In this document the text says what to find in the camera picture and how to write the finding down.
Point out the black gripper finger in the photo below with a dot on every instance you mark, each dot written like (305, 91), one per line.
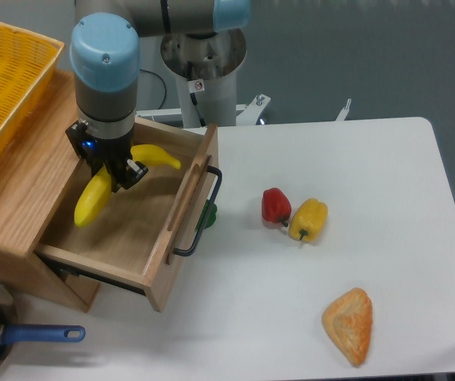
(133, 173)
(115, 169)

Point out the red toy bell pepper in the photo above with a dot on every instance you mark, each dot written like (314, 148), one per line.
(275, 207)

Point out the green toy bell pepper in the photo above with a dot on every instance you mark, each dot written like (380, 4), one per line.
(208, 215)

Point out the open wooden top drawer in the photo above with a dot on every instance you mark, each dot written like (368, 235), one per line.
(140, 238)

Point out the black metal drawer handle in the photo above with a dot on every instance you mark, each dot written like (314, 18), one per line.
(198, 234)

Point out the toy triangular pastry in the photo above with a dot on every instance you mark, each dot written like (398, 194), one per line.
(348, 323)

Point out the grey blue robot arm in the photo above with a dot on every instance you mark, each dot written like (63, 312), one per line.
(105, 51)

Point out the yellow plastic basket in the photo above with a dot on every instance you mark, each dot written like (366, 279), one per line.
(27, 63)

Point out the yellow toy bell pepper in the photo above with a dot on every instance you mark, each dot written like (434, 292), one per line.
(308, 221)

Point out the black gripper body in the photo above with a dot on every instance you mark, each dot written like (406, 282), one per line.
(113, 153)

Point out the white metal table frame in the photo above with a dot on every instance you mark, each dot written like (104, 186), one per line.
(247, 114)

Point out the yellow toy banana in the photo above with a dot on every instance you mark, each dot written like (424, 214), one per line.
(97, 192)

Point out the wooden drawer cabinet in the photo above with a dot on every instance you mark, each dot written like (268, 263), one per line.
(35, 172)

